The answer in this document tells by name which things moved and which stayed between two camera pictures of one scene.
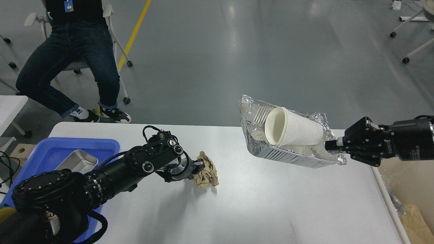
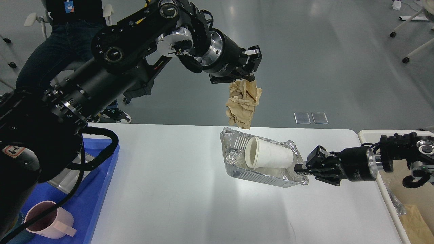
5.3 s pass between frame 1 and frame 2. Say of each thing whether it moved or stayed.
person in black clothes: stayed
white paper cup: moved
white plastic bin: stayed
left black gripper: moved
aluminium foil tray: moved
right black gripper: moved
